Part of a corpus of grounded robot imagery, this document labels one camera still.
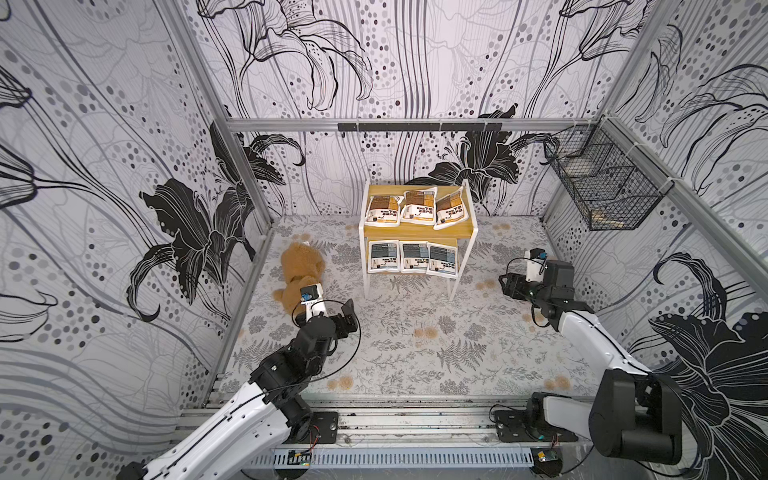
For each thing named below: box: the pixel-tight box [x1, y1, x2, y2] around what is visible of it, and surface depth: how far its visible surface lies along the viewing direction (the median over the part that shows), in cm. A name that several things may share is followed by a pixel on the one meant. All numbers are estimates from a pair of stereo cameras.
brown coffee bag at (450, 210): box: [433, 187, 469, 230], surface depth 73 cm
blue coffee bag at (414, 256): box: [399, 240, 429, 274], surface depth 88 cm
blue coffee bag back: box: [426, 242, 458, 279], surface depth 87 cm
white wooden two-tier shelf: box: [358, 179, 479, 301], surface depth 78 cm
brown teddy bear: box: [272, 233, 326, 313], surface depth 95 cm
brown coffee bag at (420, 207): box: [401, 186, 438, 225], surface depth 76 cm
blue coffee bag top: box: [368, 240, 400, 273], surface depth 88 cm
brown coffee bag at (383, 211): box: [365, 195, 404, 227], surface depth 75 cm
